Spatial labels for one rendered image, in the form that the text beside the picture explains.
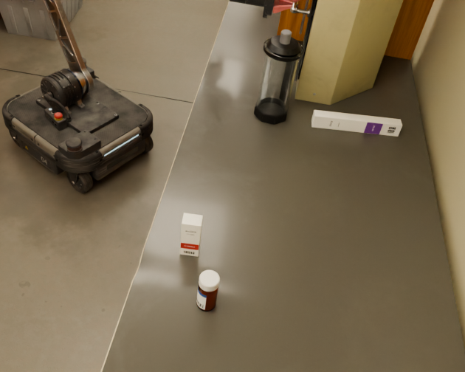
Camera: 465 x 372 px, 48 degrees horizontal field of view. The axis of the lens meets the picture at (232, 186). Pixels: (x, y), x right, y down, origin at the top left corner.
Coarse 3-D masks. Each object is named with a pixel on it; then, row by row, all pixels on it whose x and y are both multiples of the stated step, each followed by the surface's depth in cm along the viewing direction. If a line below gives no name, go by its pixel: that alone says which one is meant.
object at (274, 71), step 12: (300, 48) 141; (264, 60) 143; (276, 60) 138; (264, 72) 144; (276, 72) 141; (288, 72) 141; (264, 84) 146; (276, 84) 144; (288, 84) 144; (264, 96) 148; (276, 96) 146; (288, 96) 148; (264, 108) 150; (276, 108) 149
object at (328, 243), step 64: (256, 64) 175; (384, 64) 184; (192, 128) 148; (256, 128) 151; (320, 128) 154; (192, 192) 130; (256, 192) 132; (320, 192) 135; (384, 192) 138; (192, 256) 116; (256, 256) 118; (320, 256) 120; (384, 256) 122; (128, 320) 103; (192, 320) 105; (256, 320) 106; (320, 320) 108; (384, 320) 110; (448, 320) 111
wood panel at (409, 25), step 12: (300, 0) 179; (408, 0) 174; (420, 0) 173; (432, 0) 173; (288, 12) 183; (408, 12) 177; (420, 12) 176; (288, 24) 186; (300, 24) 185; (396, 24) 180; (408, 24) 180; (420, 24) 179; (396, 36) 183; (408, 36) 183; (396, 48) 186; (408, 48) 186
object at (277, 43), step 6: (282, 30) 138; (288, 30) 138; (276, 36) 141; (282, 36) 137; (288, 36) 137; (270, 42) 139; (276, 42) 139; (282, 42) 138; (288, 42) 138; (294, 42) 140; (270, 48) 138; (276, 48) 137; (282, 48) 137; (288, 48) 137; (294, 48) 138; (282, 54) 137; (288, 54) 137; (294, 54) 138
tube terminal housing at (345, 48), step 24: (336, 0) 140; (360, 0) 139; (384, 0) 145; (312, 24) 146; (336, 24) 144; (360, 24) 146; (384, 24) 153; (312, 48) 150; (336, 48) 149; (360, 48) 153; (384, 48) 161; (312, 72) 156; (336, 72) 155; (360, 72) 162; (312, 96) 162; (336, 96) 162
